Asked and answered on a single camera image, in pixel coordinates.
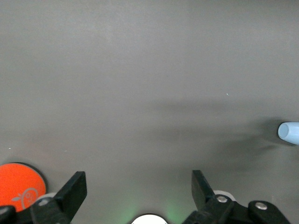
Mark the orange cylindrical container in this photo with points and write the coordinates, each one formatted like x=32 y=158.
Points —
x=18 y=182

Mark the light blue plastic cup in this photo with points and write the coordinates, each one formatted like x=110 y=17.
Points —
x=290 y=133

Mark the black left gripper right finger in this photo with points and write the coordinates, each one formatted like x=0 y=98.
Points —
x=203 y=193

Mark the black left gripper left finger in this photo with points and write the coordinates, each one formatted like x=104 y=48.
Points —
x=70 y=193

